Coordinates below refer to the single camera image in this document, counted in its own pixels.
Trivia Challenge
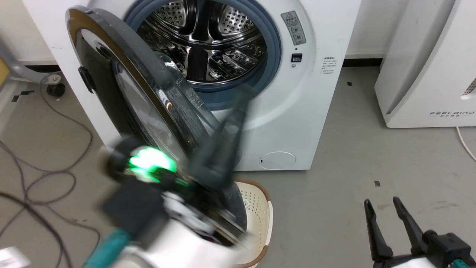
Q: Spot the white power cable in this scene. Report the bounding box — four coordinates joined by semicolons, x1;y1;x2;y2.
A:
456;127;476;163

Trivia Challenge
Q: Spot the cream plastic laundry basket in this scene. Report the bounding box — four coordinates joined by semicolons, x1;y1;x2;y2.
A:
223;178;274;268

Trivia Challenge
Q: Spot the steel perforated washer drum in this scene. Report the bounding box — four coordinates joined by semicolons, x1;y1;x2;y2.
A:
137;0;268;84

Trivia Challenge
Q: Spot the grey warning sticker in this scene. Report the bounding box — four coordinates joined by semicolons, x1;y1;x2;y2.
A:
281;10;307;46

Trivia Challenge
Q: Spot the black floor cable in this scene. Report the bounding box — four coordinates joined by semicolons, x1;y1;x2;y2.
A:
0;191;73;268

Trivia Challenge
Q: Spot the grey floor cable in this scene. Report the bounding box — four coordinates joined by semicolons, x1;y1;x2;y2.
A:
0;74;102;268

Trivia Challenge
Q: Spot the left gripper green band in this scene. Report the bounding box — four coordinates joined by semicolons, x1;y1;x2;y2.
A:
106;87;258;203

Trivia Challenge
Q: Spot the grey-blue rubber door gasket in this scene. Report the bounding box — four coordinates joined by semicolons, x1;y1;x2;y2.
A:
123;0;282;111

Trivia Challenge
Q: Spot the white floor-standing appliance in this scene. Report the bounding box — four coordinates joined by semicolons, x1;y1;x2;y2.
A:
374;0;476;128

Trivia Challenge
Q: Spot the dark round washing machine door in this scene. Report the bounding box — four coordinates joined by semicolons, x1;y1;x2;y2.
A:
65;6;249;244

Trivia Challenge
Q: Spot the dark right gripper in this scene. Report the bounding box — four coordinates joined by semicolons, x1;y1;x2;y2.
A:
364;197;476;268

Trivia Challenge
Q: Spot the white front-load washing machine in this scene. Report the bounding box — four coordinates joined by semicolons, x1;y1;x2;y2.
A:
22;0;362;172

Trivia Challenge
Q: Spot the black caster wheel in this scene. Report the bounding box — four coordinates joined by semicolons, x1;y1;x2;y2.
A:
46;83;66;98

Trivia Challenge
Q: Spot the white paper sheet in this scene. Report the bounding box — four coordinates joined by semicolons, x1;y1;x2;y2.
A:
0;246;32;268

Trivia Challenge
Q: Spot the oval white filter cover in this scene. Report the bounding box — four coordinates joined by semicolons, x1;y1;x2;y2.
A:
259;151;297;170

